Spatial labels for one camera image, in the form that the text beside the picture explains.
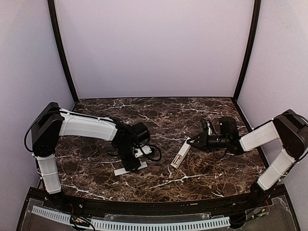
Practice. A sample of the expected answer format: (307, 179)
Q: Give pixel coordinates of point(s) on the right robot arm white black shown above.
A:
(290, 128)

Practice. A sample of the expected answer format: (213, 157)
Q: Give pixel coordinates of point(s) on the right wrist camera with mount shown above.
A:
(208, 127)

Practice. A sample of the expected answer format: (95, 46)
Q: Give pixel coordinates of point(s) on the black frame post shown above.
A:
(248, 50)
(60, 49)

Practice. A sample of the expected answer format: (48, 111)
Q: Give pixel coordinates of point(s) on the grey slotted cable duct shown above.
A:
(133, 223)

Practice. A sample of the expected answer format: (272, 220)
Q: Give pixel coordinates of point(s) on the black left frame post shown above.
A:
(60, 49)

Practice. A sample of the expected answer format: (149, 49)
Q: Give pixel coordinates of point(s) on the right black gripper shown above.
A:
(204, 140)

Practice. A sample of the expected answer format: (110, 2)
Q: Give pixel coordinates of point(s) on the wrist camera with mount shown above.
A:
(138, 152)
(208, 127)

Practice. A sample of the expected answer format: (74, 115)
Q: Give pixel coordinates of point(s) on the black right frame post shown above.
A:
(248, 50)

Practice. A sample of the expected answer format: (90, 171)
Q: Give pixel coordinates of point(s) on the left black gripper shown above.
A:
(131, 162)

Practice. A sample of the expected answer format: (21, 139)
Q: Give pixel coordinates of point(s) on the white remote control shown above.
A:
(183, 152)

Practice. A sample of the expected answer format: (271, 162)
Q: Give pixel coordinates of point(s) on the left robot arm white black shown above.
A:
(130, 141)

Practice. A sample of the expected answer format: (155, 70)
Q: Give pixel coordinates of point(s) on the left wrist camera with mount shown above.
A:
(138, 152)

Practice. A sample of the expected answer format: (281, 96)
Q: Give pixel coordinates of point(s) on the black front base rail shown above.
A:
(234, 206)

